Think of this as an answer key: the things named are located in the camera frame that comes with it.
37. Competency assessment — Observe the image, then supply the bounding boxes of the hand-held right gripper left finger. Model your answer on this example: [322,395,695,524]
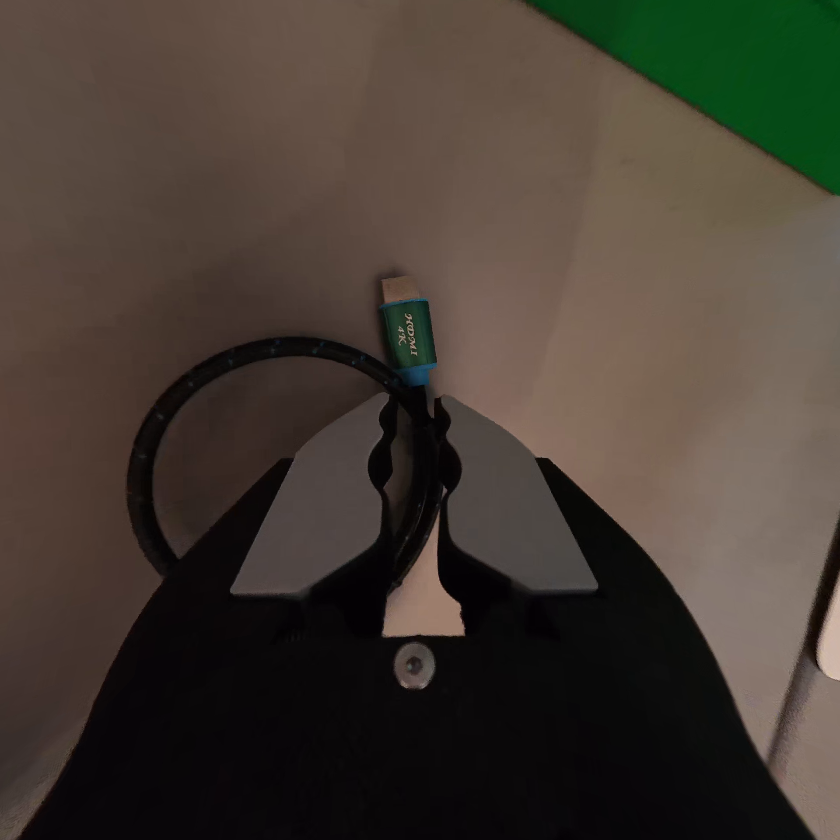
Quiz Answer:
[230,392,400,598]

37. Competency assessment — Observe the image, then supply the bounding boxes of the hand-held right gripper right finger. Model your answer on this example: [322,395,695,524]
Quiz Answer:
[433,394,599,596]

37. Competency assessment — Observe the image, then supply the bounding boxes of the black cable with green plugs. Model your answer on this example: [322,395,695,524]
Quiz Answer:
[126,276,439,595]

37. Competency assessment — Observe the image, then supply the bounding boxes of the green plastic bin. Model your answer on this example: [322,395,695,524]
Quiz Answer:
[525,0,840,198]

